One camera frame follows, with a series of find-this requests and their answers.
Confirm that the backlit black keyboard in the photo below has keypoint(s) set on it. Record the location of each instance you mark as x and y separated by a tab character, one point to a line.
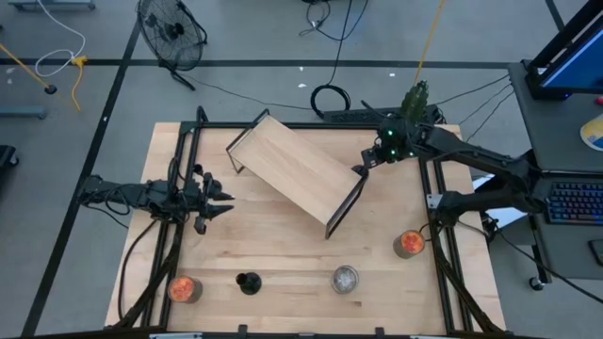
577	202

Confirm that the black desk caster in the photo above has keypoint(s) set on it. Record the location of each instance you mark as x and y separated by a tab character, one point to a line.
536	283

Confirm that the candle tin with floral label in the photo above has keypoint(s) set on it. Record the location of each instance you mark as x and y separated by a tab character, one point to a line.
345	279

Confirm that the black power strip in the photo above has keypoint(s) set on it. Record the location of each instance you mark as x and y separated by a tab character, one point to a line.
358	116

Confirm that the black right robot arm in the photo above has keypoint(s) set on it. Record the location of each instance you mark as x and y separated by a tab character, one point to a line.
480	157

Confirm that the black candlestick holder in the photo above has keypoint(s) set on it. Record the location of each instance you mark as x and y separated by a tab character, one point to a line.
249	284

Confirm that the white sheet under desk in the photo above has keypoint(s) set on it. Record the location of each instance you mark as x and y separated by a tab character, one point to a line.
506	214

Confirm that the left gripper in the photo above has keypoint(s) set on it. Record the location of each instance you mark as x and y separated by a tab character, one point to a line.
202	198

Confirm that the computer monitor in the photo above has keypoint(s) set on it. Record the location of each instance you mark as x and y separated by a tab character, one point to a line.
575	61

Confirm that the wooden shelf riser black frame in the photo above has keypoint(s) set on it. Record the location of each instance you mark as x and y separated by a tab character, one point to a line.
297	165

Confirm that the black floor object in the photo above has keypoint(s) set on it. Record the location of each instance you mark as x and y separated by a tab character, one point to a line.
7	157

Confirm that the black floor fan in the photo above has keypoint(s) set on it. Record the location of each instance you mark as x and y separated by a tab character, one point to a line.
175	30

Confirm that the yellow pole with black foot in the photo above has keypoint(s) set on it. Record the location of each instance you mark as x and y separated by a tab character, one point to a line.
50	88

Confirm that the green cactus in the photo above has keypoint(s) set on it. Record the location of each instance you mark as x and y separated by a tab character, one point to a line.
414	101

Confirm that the grey desk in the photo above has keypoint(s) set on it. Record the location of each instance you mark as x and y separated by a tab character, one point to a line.
556	141

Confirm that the yellow and blue round pad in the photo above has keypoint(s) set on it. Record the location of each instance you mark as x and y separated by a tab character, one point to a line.
594	133

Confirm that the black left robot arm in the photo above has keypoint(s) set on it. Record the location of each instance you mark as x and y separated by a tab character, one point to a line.
141	195

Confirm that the black aluminium rig frame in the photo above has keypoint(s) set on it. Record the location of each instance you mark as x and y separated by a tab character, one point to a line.
320	125

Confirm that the orange candle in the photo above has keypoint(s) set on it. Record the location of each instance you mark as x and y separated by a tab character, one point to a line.
184	289
409	244

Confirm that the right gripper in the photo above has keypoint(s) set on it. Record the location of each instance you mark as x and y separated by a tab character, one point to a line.
377	156

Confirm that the grey metal floor base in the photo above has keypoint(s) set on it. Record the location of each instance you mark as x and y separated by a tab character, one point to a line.
22	112
52	4

